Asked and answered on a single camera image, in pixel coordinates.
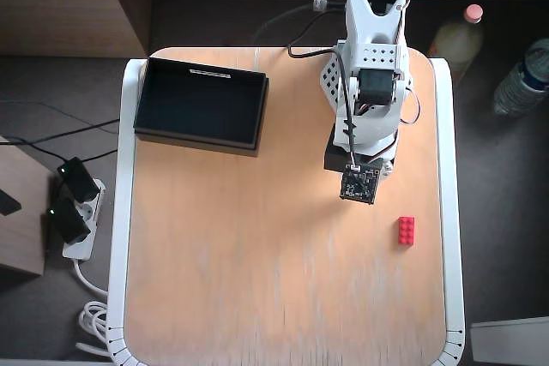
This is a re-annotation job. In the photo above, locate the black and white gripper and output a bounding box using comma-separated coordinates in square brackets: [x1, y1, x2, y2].
[323, 137, 394, 177]

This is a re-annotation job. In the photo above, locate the red lego block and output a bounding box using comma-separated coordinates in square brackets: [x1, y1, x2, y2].
[397, 216, 416, 248]

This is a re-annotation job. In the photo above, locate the black open box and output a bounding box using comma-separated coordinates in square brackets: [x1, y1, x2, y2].
[133, 57, 270, 158]

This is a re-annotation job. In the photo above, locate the yellow bottle with pink cap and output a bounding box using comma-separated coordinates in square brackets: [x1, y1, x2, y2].
[428, 3, 486, 80]

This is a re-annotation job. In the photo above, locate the clear plastic water bottle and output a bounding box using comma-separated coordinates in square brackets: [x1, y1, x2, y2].
[492, 38, 549, 117]

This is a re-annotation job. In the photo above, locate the white box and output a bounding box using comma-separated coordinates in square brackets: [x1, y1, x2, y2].
[469, 316, 549, 366]

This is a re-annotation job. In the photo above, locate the black power adapter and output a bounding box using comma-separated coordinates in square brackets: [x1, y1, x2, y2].
[57, 158, 100, 202]
[45, 197, 92, 245]

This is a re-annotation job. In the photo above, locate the white power strip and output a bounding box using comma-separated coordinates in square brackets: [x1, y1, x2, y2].
[62, 177, 106, 261]

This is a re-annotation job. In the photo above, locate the brown wooden box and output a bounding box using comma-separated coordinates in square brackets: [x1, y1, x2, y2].
[0, 134, 55, 277]

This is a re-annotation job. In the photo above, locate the small black flat object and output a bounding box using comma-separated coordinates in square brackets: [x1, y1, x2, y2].
[0, 189, 22, 217]

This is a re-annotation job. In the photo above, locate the black camera cable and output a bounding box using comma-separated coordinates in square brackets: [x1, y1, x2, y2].
[286, 9, 359, 170]

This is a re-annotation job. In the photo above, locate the bare camera circuit board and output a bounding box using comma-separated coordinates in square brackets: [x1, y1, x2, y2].
[339, 163, 382, 207]

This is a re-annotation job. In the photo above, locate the black cable with silver plug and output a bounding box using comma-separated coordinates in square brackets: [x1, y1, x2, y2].
[252, 0, 348, 44]

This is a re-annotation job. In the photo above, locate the black floor cable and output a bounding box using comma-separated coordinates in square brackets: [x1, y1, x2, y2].
[0, 118, 121, 165]

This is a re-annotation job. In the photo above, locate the white power cable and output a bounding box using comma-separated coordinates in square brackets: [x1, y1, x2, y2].
[72, 256, 112, 358]

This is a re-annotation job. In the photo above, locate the brown wooden bed frame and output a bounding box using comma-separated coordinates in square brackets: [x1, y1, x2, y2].
[0, 0, 549, 58]

